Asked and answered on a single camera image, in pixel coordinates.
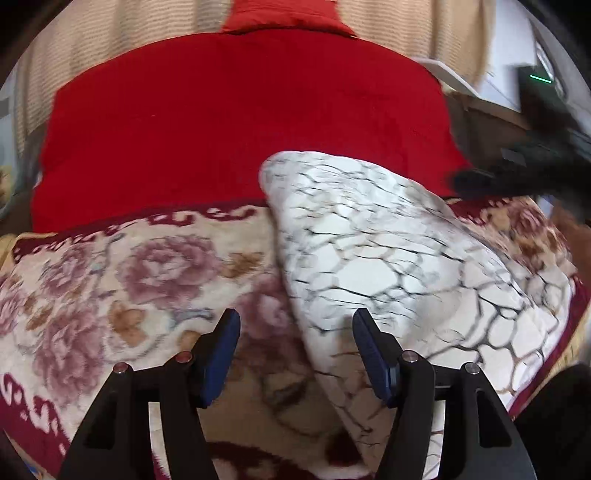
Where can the wooden crib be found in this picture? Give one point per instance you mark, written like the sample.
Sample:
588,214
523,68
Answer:
489,120

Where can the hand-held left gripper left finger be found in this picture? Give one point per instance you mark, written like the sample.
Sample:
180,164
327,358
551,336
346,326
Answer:
217,360

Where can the floral plush blanket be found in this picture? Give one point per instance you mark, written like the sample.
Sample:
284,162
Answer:
115,295

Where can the beige dotted curtain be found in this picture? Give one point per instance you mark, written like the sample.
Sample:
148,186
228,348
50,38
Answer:
92,50

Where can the red cushion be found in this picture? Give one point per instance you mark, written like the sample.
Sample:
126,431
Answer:
288,14

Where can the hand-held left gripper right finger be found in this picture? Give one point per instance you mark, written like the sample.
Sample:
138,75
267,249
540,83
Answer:
376,360

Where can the red blanket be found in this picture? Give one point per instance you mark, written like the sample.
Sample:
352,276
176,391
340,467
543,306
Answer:
240,124

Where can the white board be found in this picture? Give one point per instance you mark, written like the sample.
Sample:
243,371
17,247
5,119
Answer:
450,76

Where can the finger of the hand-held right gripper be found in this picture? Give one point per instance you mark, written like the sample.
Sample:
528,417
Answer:
498,182

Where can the white crackle-patterned padded garment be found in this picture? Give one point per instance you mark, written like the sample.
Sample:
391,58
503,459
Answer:
397,277

